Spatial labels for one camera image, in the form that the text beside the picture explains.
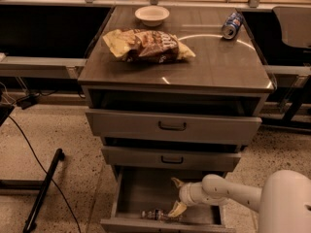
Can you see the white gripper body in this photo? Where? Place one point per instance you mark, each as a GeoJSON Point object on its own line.
{"type": "Point", "coordinates": [186, 193]}

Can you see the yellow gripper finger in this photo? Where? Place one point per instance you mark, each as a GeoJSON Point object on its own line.
{"type": "Point", "coordinates": [178, 183]}
{"type": "Point", "coordinates": [178, 209]}

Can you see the clear plastic water bottle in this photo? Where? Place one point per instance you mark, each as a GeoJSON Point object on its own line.
{"type": "Point", "coordinates": [159, 215]}

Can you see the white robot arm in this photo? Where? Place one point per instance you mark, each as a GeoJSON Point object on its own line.
{"type": "Point", "coordinates": [283, 204]}

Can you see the middle grey drawer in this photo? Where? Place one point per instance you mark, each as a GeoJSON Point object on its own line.
{"type": "Point", "coordinates": [171, 159]}

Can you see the grey drawer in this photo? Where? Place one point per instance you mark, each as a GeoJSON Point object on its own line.
{"type": "Point", "coordinates": [225, 130]}
{"type": "Point", "coordinates": [143, 190]}
{"type": "Point", "coordinates": [171, 159]}

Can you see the bottom grey drawer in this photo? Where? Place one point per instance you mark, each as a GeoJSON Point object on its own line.
{"type": "Point", "coordinates": [143, 190]}

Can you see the grey drawer cabinet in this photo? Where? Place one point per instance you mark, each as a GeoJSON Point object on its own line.
{"type": "Point", "coordinates": [225, 78]}

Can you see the top grey drawer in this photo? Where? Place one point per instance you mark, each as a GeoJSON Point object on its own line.
{"type": "Point", "coordinates": [225, 130]}

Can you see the brown yellow chip bag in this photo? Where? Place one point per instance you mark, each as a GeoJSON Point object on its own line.
{"type": "Point", "coordinates": [137, 45]}

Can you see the black stand leg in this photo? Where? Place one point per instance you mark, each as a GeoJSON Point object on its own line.
{"type": "Point", "coordinates": [30, 224]}

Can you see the white bowl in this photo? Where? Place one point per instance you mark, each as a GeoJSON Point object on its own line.
{"type": "Point", "coordinates": [152, 15]}

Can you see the blue soda can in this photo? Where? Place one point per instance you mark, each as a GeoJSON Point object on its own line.
{"type": "Point", "coordinates": [232, 26]}

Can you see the black power adapter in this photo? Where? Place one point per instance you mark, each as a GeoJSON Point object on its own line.
{"type": "Point", "coordinates": [27, 101]}

